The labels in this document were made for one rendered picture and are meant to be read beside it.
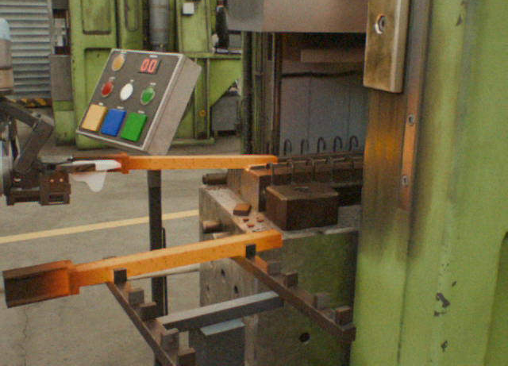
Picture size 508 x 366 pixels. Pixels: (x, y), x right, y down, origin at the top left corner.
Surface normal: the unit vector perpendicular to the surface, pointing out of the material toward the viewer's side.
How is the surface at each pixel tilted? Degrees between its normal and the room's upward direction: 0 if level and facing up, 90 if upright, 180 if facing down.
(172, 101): 90
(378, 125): 90
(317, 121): 90
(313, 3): 90
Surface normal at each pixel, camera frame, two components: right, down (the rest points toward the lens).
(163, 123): 0.72, 0.19
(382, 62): -0.93, 0.08
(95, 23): 0.35, 0.24
